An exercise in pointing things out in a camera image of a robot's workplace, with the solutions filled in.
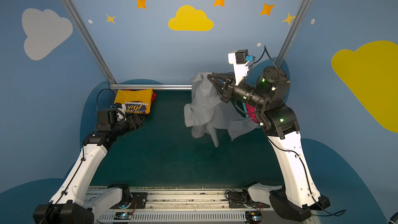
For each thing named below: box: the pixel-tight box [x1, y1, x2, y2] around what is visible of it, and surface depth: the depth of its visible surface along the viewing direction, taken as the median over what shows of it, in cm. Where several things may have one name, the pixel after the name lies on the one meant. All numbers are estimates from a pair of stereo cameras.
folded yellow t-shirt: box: [114, 88, 153, 115], surface depth 110 cm
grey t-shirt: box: [183, 72, 258, 148], surface depth 62 cm
